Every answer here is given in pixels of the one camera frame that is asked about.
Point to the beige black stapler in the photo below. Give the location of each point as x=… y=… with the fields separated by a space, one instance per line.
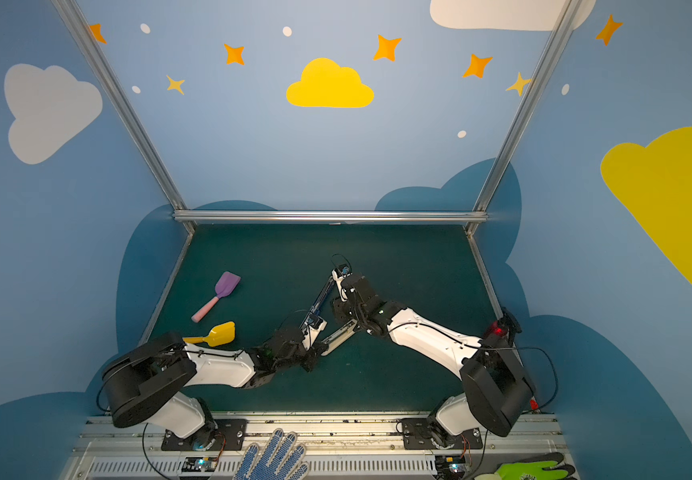
x=340 y=336

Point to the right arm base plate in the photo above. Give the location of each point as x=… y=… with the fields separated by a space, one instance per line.
x=425 y=434

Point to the yellow spatula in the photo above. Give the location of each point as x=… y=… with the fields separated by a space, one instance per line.
x=221 y=334

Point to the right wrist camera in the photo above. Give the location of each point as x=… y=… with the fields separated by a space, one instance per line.
x=338 y=277

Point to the left aluminium frame post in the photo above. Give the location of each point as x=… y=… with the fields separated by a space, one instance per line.
x=73 y=18

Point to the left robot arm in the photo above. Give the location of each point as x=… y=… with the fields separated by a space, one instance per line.
x=145 y=385

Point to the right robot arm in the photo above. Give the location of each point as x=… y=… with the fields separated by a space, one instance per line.
x=496 y=385

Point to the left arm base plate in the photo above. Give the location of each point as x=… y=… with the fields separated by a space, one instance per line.
x=229 y=433

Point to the blue black stapler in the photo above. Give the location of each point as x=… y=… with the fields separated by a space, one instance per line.
x=319 y=302

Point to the green black work glove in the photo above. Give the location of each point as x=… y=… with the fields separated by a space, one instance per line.
x=550 y=466

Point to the right aluminium frame post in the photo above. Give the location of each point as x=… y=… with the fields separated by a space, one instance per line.
x=547 y=63

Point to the aluminium rear frame bar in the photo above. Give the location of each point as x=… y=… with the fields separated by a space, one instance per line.
x=249 y=216

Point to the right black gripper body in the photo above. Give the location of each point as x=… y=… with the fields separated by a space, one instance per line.
x=346 y=306

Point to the left controller board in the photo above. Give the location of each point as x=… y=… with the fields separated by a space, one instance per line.
x=200 y=465

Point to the purple pink spatula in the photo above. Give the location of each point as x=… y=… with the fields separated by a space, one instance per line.
x=223 y=288

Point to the controller board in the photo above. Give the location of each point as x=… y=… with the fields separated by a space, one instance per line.
x=450 y=468
x=200 y=465

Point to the blue dotted work glove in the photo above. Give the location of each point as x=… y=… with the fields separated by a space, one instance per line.
x=282 y=458

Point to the right controller board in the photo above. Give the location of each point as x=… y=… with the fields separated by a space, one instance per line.
x=450 y=468

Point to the aluminium frame post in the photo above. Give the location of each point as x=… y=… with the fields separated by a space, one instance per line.
x=73 y=18
x=547 y=63

